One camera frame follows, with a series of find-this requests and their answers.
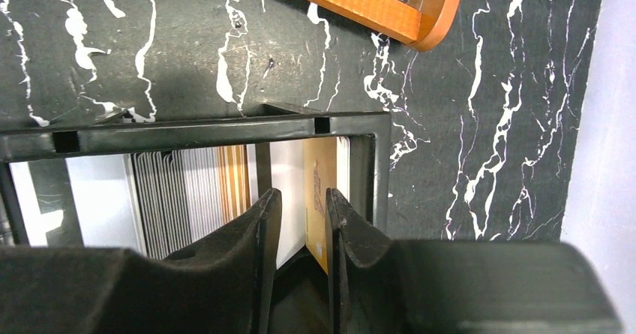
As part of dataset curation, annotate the stack of cards in box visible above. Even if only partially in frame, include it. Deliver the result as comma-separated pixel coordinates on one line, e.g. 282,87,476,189
1,137,352,266

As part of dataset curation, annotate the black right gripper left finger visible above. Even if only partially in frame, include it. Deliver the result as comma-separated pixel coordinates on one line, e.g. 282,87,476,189
1,188,282,333

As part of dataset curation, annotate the orange wooden shelf rack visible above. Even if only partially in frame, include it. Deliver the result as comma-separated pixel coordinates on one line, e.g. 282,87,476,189
308,0,461,51

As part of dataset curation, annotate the black card box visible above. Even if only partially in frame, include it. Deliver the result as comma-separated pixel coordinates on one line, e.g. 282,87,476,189
1,104,391,229

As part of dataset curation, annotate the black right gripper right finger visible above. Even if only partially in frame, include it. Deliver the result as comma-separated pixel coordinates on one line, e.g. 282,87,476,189
325,188,623,333

